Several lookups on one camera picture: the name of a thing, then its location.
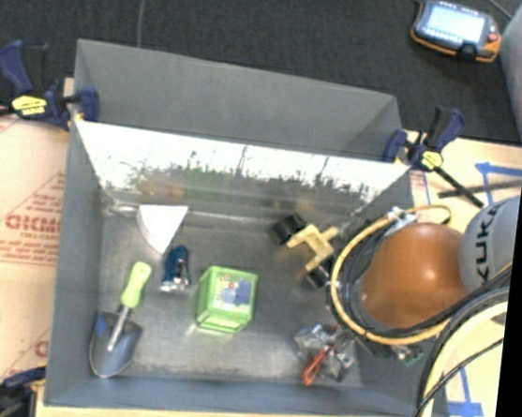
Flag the cream toy axle black wheels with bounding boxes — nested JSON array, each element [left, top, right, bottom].
[[264, 209, 342, 292]]

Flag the grey metal bin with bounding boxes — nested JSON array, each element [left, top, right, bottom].
[[32, 37, 490, 417]]

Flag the green cube box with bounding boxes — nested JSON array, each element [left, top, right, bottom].
[[191, 262, 261, 336]]

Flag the orange wire clip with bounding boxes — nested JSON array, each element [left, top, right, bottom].
[[299, 347, 328, 389]]

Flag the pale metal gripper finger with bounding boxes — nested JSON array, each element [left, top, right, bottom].
[[318, 341, 359, 385], [292, 320, 343, 356]]

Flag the green handled metal trowel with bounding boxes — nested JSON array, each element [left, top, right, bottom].
[[84, 256, 154, 384]]

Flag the brown cardboard board red print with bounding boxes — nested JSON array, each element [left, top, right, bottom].
[[0, 104, 80, 395]]

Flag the white wedge block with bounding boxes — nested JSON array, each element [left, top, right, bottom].
[[131, 199, 190, 258]]

